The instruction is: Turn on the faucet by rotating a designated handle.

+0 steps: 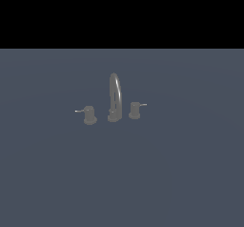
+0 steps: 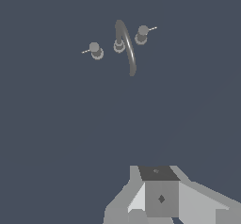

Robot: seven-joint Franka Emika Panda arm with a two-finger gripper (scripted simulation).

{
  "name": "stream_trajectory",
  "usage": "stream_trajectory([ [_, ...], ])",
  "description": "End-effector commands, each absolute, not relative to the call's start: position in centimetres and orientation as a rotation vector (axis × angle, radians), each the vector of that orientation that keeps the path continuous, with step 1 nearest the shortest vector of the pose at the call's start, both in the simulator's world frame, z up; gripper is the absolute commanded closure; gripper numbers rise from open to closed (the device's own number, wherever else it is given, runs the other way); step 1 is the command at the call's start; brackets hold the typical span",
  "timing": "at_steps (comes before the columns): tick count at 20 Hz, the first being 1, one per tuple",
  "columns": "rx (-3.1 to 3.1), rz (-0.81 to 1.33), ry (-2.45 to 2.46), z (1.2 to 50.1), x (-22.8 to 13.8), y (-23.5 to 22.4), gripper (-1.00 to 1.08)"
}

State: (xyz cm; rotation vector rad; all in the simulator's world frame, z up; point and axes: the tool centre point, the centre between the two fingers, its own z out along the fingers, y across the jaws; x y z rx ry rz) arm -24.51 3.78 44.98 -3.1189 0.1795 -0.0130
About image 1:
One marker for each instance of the grey curved faucet spout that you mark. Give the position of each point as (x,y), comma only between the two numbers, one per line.
(115,94)

